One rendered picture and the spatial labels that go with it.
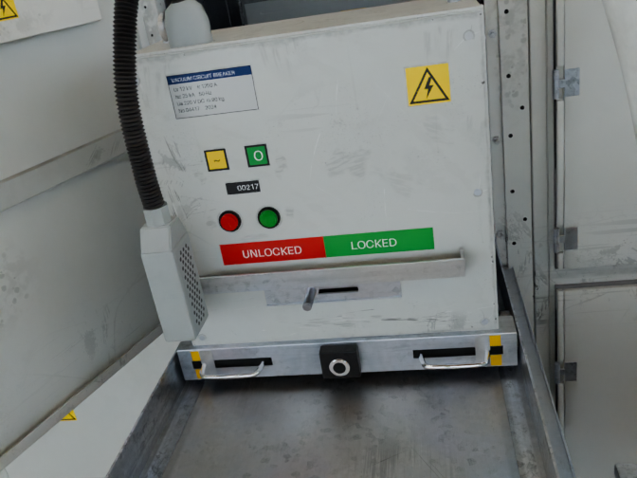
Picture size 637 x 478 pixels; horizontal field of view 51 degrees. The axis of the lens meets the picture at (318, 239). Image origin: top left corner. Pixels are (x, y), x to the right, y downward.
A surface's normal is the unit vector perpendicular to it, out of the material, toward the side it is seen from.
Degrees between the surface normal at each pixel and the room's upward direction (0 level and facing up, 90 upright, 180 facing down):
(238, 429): 0
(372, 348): 90
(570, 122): 90
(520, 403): 0
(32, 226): 90
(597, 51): 90
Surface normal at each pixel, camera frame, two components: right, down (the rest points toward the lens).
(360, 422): -0.14, -0.90
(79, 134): 0.88, 0.06
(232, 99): -0.13, 0.42
